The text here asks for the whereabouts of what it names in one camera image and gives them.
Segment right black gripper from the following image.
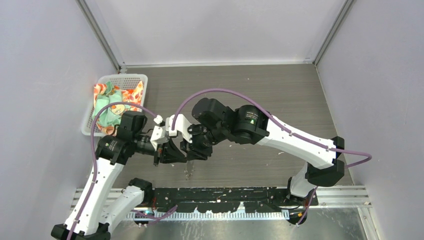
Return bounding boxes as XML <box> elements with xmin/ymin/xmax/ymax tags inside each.
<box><xmin>179</xmin><ymin>122</ymin><xmax>227</xmax><ymax>161</ymax></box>

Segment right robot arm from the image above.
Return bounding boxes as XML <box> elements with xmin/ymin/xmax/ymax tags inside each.
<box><xmin>181</xmin><ymin>97</ymin><xmax>345</xmax><ymax>205</ymax></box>

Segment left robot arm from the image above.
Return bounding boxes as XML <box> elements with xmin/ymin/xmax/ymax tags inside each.
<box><xmin>51</xmin><ymin>110</ymin><xmax>192</xmax><ymax>240</ymax></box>

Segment colourful patterned cloth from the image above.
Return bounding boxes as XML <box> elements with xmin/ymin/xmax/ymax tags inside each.
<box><xmin>91</xmin><ymin>81</ymin><xmax>144</xmax><ymax>135</ymax></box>

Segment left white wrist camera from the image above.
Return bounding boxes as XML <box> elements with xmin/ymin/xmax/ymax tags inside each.
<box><xmin>150</xmin><ymin>114</ymin><xmax>170</xmax><ymax>151</ymax></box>

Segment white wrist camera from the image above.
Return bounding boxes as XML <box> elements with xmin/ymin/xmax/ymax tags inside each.
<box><xmin>165</xmin><ymin>114</ymin><xmax>193</xmax><ymax>143</ymax></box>
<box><xmin>150</xmin><ymin>114</ymin><xmax>170</xmax><ymax>151</ymax></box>

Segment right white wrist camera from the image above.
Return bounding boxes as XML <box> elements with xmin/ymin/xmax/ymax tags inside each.
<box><xmin>165</xmin><ymin>114</ymin><xmax>193</xmax><ymax>143</ymax></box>

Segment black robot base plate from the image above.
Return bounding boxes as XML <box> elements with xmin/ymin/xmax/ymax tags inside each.
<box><xmin>142</xmin><ymin>186</ymin><xmax>319</xmax><ymax>213</ymax></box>

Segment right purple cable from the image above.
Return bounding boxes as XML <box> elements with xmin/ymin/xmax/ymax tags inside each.
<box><xmin>171</xmin><ymin>88</ymin><xmax>373</xmax><ymax>227</ymax></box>

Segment purple cable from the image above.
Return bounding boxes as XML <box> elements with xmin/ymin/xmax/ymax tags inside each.
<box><xmin>66</xmin><ymin>101</ymin><xmax>178</xmax><ymax>240</ymax></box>
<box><xmin>171</xmin><ymin>88</ymin><xmax>373</xmax><ymax>227</ymax></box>

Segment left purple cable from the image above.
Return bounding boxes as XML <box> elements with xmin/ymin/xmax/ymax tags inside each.
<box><xmin>66</xmin><ymin>101</ymin><xmax>178</xmax><ymax>240</ymax></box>

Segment aluminium frame rail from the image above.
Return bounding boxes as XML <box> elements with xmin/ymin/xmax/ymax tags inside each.
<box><xmin>70</xmin><ymin>185</ymin><xmax>373</xmax><ymax>210</ymax></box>

